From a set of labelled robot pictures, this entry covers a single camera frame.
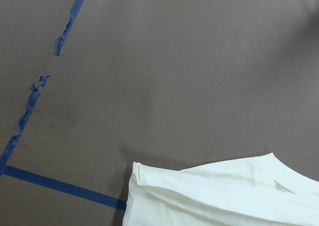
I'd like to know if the cream long-sleeve cat shirt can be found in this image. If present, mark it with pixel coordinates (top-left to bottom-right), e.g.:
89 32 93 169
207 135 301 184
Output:
123 153 319 226

